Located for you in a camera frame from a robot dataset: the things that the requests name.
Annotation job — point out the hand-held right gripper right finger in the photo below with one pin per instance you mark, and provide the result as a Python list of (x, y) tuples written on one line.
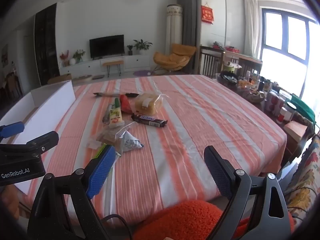
[(220, 172)]

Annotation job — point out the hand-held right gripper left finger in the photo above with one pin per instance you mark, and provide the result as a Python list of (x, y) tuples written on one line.
[(101, 172)]

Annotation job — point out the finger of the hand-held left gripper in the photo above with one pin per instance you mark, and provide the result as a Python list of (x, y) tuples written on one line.
[(12, 129), (43, 140)]

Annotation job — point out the white cardboard box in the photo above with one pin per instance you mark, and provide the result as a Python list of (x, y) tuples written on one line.
[(55, 97)]

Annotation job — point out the silver stick snack packet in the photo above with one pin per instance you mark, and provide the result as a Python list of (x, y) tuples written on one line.
[(107, 113)]

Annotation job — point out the green sausage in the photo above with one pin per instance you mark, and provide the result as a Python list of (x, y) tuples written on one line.
[(117, 113)]

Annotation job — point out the bagged bread loaf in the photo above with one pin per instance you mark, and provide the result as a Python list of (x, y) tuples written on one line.
[(147, 103)]

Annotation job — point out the lime green snack packet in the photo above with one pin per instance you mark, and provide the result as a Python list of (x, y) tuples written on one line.
[(98, 152)]

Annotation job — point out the clear cracker packet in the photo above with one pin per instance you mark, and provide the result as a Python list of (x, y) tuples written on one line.
[(110, 136)]

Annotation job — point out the grey blue triangular packet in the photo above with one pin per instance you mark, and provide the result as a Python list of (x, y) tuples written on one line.
[(130, 142)]

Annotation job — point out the wooden side chair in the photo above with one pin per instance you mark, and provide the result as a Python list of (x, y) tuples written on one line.
[(11, 86)]

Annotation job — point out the orange striped tablecloth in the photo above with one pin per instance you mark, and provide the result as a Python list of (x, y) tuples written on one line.
[(187, 130)]

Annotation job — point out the orange fuzzy garment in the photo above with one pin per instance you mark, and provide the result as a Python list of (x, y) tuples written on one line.
[(187, 220)]

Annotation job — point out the brown cardboard box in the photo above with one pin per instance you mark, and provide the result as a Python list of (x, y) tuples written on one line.
[(58, 78)]

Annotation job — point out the dark brown chocolate bar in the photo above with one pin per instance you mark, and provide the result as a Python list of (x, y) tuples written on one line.
[(150, 120)]

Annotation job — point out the red snack packet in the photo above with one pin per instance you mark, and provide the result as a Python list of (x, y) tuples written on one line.
[(125, 103)]

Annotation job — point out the long yellow patterned snack stick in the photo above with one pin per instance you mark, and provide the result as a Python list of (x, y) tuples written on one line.
[(110, 94)]

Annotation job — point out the white round vase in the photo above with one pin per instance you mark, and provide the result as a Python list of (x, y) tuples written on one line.
[(72, 61)]

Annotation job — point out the floral printed cushion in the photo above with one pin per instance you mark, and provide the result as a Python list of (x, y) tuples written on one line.
[(305, 180)]

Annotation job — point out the wooden box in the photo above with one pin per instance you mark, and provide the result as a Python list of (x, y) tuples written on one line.
[(295, 130)]

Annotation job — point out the red flower arrangement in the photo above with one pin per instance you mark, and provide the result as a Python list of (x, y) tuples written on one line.
[(64, 56)]

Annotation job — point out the group of jars and bottles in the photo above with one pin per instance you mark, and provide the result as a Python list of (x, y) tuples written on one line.
[(272, 100)]

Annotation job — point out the dark tall cabinet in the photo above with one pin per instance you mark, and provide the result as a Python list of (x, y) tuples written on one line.
[(46, 45)]

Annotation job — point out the green flowering plant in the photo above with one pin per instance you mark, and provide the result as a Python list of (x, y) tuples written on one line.
[(78, 55)]

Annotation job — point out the black bowl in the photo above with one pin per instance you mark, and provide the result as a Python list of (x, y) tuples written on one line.
[(227, 78)]

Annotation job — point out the wooden bench with metal legs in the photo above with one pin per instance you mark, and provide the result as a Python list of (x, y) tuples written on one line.
[(112, 63)]

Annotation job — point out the green cooking pot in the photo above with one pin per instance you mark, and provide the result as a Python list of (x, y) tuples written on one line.
[(230, 67)]

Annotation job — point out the green cloth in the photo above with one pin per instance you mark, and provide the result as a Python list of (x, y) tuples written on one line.
[(303, 107)]

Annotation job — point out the purple round mat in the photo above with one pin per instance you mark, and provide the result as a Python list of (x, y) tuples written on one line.
[(141, 73)]

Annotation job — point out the black television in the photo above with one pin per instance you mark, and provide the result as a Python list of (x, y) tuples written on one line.
[(107, 46)]

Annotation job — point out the white television cabinet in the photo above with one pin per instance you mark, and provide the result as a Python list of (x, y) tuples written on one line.
[(137, 61)]

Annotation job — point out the wooden dining table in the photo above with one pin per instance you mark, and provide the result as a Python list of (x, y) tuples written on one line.
[(240, 55)]

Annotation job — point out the yellow lounge chair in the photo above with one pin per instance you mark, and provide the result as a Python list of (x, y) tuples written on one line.
[(175, 57)]

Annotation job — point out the small plant in dark pot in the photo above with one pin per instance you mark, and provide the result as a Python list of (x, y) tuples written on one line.
[(130, 50)]

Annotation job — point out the pile of red packages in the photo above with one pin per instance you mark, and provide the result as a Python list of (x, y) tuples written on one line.
[(228, 47)]

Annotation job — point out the leafy plant in white pot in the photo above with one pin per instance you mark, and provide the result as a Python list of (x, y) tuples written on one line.
[(142, 45)]

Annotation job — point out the white sheer curtain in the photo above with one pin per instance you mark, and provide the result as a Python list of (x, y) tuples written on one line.
[(252, 27)]

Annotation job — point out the dark framed window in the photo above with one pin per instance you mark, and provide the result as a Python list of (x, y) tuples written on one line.
[(285, 35)]

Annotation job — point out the white standing air conditioner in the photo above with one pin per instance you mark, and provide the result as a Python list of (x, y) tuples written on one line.
[(174, 25)]

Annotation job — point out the grey curtain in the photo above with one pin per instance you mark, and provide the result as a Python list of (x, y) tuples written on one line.
[(190, 17)]

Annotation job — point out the wall picture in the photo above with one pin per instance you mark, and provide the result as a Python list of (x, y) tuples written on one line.
[(4, 56)]

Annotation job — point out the red wall hanging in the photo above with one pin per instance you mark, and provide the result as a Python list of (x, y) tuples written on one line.
[(207, 15)]

